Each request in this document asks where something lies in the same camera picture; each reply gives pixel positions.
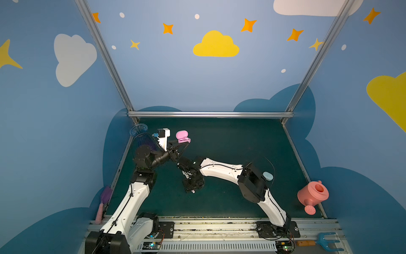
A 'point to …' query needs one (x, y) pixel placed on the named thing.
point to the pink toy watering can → (312, 194)
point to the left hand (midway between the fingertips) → (188, 143)
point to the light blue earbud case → (268, 175)
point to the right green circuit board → (284, 247)
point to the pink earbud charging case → (182, 136)
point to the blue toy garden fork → (323, 242)
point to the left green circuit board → (151, 245)
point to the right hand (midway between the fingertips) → (190, 189)
